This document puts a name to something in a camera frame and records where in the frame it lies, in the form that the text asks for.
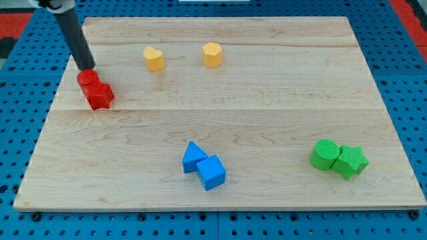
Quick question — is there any light wooden board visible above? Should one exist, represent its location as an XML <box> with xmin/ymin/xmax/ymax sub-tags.
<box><xmin>14</xmin><ymin>17</ymin><xmax>426</xmax><ymax>212</ymax></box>

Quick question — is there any red circle block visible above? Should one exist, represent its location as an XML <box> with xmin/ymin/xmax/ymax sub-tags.
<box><xmin>77</xmin><ymin>69</ymin><xmax>100</xmax><ymax>95</ymax></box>

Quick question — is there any green circle block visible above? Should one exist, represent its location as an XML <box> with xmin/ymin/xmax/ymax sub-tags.
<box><xmin>309</xmin><ymin>139</ymin><xmax>340</xmax><ymax>171</ymax></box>

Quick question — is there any yellow heart block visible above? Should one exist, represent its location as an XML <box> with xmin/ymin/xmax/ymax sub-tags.
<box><xmin>143</xmin><ymin>46</ymin><xmax>165</xmax><ymax>72</ymax></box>

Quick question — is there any green star block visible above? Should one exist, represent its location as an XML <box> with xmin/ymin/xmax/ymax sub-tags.
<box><xmin>331</xmin><ymin>145</ymin><xmax>370</xmax><ymax>180</ymax></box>

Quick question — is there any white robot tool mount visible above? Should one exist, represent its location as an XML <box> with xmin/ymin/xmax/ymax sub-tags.
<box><xmin>28</xmin><ymin>0</ymin><xmax>75</xmax><ymax>13</ymax></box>

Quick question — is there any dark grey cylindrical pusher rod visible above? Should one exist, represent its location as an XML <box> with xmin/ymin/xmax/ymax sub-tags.
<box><xmin>53</xmin><ymin>8</ymin><xmax>95</xmax><ymax>71</ymax></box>

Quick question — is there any yellow hexagon block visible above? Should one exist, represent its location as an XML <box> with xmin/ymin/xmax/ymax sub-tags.
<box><xmin>202</xmin><ymin>42</ymin><xmax>223</xmax><ymax>68</ymax></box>

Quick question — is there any blue triangle block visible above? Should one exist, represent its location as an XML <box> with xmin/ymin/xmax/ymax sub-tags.
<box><xmin>182</xmin><ymin>141</ymin><xmax>208</xmax><ymax>173</ymax></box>

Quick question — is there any red star block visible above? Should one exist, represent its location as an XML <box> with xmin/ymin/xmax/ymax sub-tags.
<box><xmin>85</xmin><ymin>83</ymin><xmax>115</xmax><ymax>110</ymax></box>

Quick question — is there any blue cube block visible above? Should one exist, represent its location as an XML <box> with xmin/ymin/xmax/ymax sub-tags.
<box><xmin>196</xmin><ymin>155</ymin><xmax>226</xmax><ymax>191</ymax></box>

